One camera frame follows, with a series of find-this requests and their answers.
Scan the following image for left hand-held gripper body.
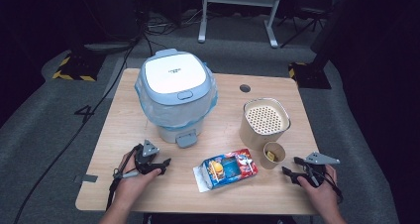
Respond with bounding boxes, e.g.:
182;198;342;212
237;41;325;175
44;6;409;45
134;139;160;175

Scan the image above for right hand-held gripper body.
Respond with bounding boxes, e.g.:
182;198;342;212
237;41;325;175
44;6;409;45
302;151;342;187

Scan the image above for brown paper cup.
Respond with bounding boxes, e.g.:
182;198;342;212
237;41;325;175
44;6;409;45
260;141;287;170

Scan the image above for beige container with strainer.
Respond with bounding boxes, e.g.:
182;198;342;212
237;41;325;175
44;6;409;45
239;97;292;152

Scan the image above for blue white pedal bin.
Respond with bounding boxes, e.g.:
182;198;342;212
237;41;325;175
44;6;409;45
134;48;219;149

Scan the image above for person's right hand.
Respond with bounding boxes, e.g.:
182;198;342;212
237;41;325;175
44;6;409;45
296;164;340;216

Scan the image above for person's left hand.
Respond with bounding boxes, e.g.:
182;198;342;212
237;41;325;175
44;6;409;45
113;150;163;202

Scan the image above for translucent plastic bin liner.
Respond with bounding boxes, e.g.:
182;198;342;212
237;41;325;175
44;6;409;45
134;61;219;131

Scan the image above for grey tape piece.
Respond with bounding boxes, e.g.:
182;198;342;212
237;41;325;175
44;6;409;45
73;173;99;184

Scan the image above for black yellow striped stand base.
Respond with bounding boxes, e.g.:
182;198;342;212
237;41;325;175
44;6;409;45
287;61;332;90
52;53;107;83

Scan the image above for grey flat stand base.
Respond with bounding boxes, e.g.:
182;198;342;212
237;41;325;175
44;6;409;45
83;41;134;56

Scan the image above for black tripod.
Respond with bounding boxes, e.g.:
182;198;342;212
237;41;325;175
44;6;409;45
276;5;331;50

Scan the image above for grey cable plug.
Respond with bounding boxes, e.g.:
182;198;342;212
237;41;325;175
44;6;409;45
113;169;141;180

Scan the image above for right hand-held gripper cable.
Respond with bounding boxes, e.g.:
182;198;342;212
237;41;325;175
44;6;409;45
302;164;345;205

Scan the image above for hand-held gripper cable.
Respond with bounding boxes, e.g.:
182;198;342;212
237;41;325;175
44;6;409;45
302;164;345;205
105;144;144;212

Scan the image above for left hand-held gripper cable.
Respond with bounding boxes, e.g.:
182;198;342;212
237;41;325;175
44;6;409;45
105;144;144;212

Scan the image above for long black floor cable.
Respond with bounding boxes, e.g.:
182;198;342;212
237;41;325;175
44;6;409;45
13;35;147;224

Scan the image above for bundle of floor cables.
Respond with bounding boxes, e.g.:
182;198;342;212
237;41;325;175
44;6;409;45
145;9;212;37

